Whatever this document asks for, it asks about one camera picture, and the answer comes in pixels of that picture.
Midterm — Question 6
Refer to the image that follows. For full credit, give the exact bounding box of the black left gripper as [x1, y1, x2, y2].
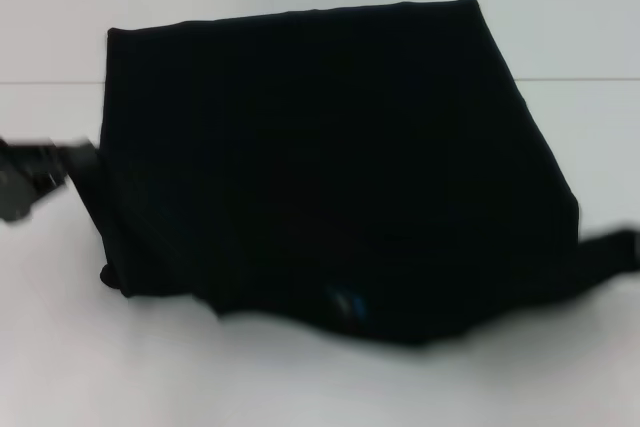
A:
[0, 136, 99, 222]

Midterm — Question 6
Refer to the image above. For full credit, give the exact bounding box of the black T-shirt with FREE print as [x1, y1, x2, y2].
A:
[97, 0, 601, 348]

